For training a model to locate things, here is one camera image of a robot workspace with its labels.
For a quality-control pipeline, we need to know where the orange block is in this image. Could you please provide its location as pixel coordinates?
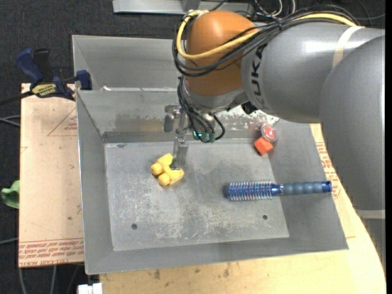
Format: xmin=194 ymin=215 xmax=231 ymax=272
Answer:
xmin=253 ymin=137 xmax=274 ymax=157

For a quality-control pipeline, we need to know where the yellow toy block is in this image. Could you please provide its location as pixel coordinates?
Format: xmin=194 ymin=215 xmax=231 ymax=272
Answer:
xmin=150 ymin=153 xmax=186 ymax=187

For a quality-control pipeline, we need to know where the blue round hairbrush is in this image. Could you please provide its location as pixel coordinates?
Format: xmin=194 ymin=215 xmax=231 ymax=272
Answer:
xmin=222 ymin=179 xmax=333 ymax=202

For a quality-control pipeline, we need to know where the brown cardboard board, red print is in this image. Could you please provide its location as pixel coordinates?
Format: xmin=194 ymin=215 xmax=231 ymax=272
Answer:
xmin=18 ymin=83 xmax=358 ymax=269

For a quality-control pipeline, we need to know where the black cylinder on white bracket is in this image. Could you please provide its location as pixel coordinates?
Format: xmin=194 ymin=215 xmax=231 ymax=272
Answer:
xmin=227 ymin=100 xmax=258 ymax=116

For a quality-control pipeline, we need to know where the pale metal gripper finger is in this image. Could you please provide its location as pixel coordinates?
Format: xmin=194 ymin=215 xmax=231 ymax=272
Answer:
xmin=172 ymin=137 xmax=182 ymax=166
xmin=179 ymin=142 xmax=190 ymax=168

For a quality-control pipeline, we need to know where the red disc in clear case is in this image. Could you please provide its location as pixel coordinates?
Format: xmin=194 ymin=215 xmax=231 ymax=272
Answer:
xmin=260 ymin=122 xmax=279 ymax=143

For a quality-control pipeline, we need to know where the grey metal bin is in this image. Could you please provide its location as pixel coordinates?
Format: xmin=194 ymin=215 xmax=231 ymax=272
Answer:
xmin=72 ymin=34 xmax=349 ymax=276

